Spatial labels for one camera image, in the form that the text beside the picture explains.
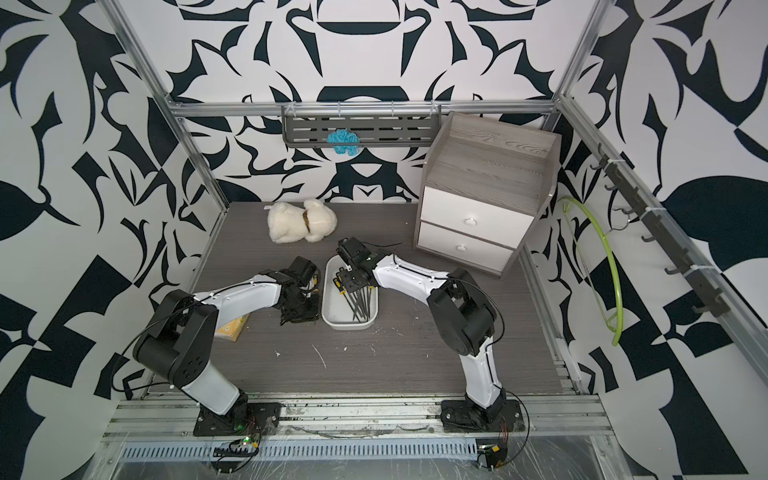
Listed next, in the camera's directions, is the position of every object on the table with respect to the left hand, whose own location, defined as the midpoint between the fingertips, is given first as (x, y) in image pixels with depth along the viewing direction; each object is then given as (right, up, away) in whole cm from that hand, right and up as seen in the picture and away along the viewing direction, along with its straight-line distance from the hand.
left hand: (316, 311), depth 92 cm
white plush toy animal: (-11, +27, +9) cm, 30 cm away
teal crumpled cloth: (+8, +51, 0) cm, 52 cm away
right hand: (+11, +11, +1) cm, 15 cm away
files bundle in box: (+13, +2, +2) cm, 13 cm away
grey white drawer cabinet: (+48, +38, -7) cm, 62 cm away
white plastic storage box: (+6, -1, 0) cm, 6 cm away
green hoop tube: (+71, +3, -24) cm, 75 cm away
